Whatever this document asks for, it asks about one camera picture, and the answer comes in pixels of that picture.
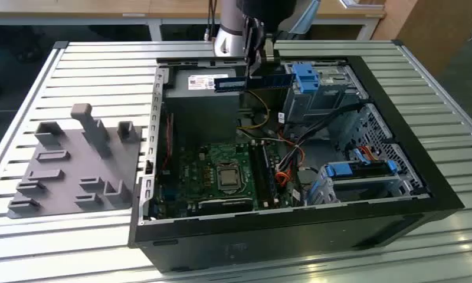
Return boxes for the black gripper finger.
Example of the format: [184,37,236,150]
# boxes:
[261,32,282,64]
[244,17,269,80]

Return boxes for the blue RAM stick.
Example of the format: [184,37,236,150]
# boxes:
[214,73,295,94]

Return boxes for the empty black RAM slot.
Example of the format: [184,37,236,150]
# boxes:
[251,141,271,208]

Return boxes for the blue drive latch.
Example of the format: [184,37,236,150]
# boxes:
[293,62,321,94]

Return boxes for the metal drive cage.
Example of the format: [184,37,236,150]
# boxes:
[285,62,370,126]

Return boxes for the grey power supply unit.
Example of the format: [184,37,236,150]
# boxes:
[163,68,247,149]

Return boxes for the green motherboard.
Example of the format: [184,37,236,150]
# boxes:
[155,138,301,219]

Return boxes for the wooden cabinet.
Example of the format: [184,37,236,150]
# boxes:
[371,0,472,75]

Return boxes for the round grey case speaker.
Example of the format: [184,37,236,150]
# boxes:
[297,167,321,187]

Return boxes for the CPU socket with CPU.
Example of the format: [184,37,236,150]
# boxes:
[215,167,248,195]

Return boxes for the hard disk in blue carrier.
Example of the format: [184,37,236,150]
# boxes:
[322,160,399,179]

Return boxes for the black graphics card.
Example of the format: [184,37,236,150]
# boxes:
[195,196,258,212]

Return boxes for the grey parts rack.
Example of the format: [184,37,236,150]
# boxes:
[7,103,146,221]

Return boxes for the black open PC case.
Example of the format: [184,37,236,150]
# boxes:
[127,54,466,274]

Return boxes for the black hanging cable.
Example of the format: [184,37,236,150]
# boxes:
[204,0,216,42]

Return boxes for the yellow wire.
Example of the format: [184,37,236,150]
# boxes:
[236,89,273,130]

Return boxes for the black wire bundle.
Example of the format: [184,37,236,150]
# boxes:
[279,102,365,150]

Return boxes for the wooden desk with white frame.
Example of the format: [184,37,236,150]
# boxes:
[0,0,387,42]

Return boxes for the blue and orange disk wires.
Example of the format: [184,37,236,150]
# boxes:
[353,145,385,163]

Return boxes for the orange wire bundle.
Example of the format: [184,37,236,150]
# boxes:
[274,172,301,188]

